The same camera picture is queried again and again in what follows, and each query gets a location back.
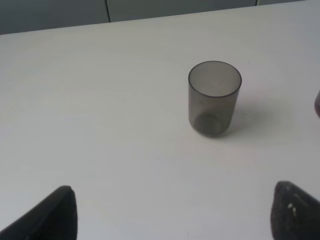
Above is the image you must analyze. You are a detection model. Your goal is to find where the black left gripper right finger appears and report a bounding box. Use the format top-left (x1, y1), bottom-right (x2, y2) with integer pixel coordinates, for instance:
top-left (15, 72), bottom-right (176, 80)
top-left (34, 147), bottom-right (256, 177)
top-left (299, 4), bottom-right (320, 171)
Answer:
top-left (270, 181), bottom-right (320, 240)

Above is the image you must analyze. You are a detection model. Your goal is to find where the pink translucent plastic cup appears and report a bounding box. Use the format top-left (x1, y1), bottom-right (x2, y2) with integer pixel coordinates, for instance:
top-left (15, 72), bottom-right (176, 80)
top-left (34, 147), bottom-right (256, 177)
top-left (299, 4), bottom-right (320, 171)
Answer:
top-left (314, 91), bottom-right (320, 118)

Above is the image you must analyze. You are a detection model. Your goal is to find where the grey translucent plastic cup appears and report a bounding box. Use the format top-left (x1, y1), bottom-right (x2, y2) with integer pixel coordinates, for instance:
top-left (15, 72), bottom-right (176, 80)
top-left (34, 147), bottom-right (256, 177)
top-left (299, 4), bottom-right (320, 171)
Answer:
top-left (188, 60), bottom-right (243, 138)

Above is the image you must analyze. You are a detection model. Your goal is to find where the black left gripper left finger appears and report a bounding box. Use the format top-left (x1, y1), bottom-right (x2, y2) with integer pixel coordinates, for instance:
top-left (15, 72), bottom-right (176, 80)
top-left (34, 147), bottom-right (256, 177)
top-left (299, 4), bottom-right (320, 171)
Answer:
top-left (0, 185), bottom-right (78, 240)

